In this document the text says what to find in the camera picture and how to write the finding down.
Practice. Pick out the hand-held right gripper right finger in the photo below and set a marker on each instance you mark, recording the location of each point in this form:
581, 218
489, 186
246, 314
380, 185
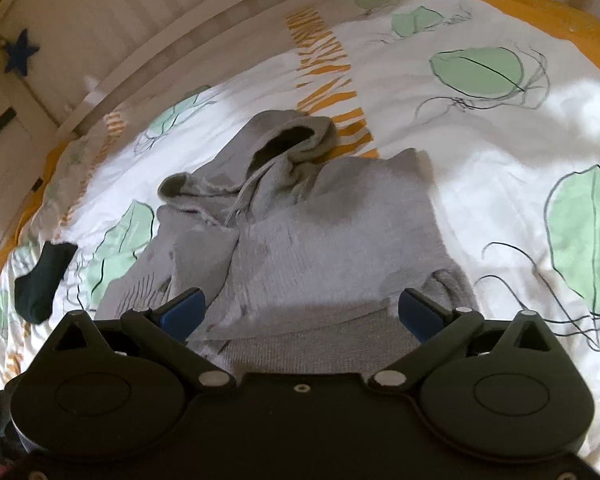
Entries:
419, 317

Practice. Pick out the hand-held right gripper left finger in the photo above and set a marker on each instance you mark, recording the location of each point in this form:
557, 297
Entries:
182, 311

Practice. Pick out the grey hoodie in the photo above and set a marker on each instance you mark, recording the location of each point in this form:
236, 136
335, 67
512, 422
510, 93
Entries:
305, 240

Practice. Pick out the dark sock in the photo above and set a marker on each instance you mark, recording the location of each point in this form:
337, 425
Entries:
42, 280

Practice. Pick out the white leaf-printed duvet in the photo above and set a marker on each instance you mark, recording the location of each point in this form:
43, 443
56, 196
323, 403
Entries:
480, 160

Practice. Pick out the white cabinet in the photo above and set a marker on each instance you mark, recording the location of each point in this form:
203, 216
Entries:
5, 160

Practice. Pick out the blue star decoration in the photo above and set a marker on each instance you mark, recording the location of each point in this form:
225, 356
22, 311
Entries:
21, 52

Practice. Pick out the white slatted bed frame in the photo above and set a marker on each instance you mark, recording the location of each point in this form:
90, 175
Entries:
105, 20

